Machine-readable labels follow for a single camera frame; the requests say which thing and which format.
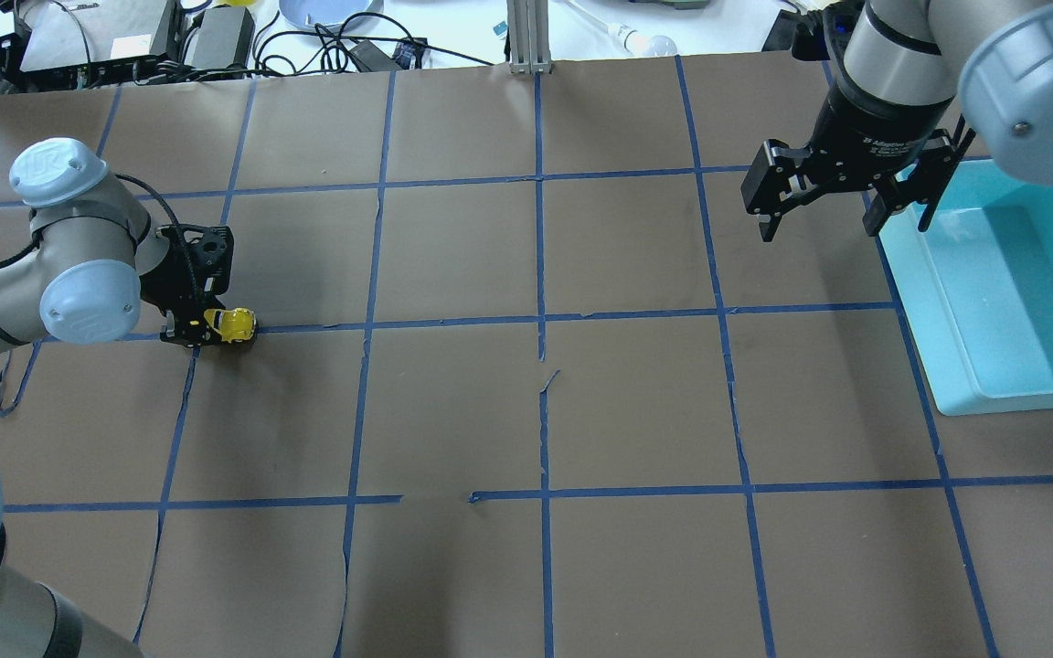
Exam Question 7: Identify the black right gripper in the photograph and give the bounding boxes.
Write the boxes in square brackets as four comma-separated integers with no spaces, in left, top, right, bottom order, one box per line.
[740,87,971,243]

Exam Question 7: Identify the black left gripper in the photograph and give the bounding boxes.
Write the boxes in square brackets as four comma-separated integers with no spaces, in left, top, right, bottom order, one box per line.
[138,224,235,348]

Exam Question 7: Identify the yellow beetle toy car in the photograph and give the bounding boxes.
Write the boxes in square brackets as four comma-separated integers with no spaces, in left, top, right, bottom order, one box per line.
[202,307,258,345]

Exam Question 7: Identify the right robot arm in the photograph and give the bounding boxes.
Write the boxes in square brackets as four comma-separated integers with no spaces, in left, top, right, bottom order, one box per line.
[740,1,1053,241]

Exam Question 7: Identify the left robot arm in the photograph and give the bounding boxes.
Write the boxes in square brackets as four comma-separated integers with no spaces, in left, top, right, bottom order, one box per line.
[0,137,258,657]

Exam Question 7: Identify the light blue plastic bin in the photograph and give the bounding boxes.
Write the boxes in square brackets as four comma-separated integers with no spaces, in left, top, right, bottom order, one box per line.
[880,161,1053,416]

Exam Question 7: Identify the white light bulb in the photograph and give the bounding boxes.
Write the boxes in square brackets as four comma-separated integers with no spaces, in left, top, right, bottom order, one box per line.
[605,24,678,58]

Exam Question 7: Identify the black electronics box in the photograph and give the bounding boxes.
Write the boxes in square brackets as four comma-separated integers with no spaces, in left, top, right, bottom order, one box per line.
[20,1,185,74]

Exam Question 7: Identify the black power adapter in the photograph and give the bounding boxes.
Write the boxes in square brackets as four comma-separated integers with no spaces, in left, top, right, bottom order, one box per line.
[346,40,402,72]

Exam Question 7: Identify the blue plate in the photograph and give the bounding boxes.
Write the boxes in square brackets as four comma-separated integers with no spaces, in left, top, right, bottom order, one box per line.
[277,0,384,32]

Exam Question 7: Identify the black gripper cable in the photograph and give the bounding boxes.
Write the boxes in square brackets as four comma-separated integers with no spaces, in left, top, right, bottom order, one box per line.
[918,123,977,232]

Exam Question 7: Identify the aluminium frame post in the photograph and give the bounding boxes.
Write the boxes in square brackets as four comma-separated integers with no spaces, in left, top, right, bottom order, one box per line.
[505,0,553,75]

